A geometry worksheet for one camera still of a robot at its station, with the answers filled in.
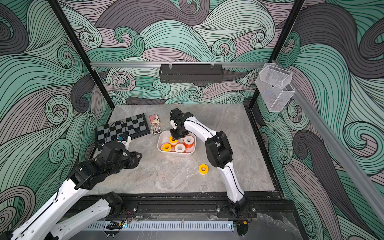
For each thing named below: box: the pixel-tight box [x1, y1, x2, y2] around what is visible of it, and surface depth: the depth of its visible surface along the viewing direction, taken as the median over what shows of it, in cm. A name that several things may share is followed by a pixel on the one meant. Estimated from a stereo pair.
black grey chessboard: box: [96, 113, 151, 146], surface depth 103 cm
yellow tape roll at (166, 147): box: [162, 143, 172, 152], surface depth 94 cm
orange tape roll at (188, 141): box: [183, 135, 195, 149], surface depth 97 cm
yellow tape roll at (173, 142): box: [169, 136, 179, 146], surface depth 94 cm
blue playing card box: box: [150, 123, 161, 135], surface depth 106 cm
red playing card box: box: [149, 114, 161, 125], surface depth 113 cm
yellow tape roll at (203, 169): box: [198, 164, 209, 175], surface depth 87 cm
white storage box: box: [157, 130, 197, 155], surface depth 95 cm
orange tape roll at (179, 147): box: [174, 143, 186, 153], surface depth 94 cm
